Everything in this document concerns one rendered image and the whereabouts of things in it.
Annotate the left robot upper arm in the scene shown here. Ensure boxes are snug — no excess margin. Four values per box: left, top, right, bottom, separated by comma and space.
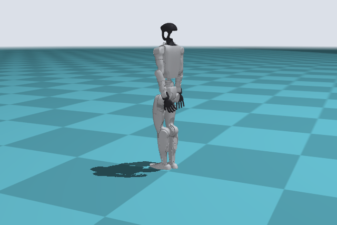
153, 46, 164, 75

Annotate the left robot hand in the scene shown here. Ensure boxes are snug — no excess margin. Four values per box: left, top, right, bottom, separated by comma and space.
162, 92, 177, 113

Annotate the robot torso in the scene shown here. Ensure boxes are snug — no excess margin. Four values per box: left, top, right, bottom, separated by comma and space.
159, 42, 181, 101

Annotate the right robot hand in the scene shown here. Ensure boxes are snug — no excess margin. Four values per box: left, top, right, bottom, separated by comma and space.
176, 88, 184, 108

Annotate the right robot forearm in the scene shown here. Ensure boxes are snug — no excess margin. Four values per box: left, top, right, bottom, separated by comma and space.
175, 72, 183, 93

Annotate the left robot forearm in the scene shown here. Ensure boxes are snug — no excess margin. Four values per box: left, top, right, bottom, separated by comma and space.
155, 70, 167, 98

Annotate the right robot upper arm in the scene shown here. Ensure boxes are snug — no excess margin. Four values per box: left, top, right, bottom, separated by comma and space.
179, 46, 184, 74

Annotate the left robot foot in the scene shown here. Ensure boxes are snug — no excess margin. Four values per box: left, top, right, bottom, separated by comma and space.
150, 162, 171, 170

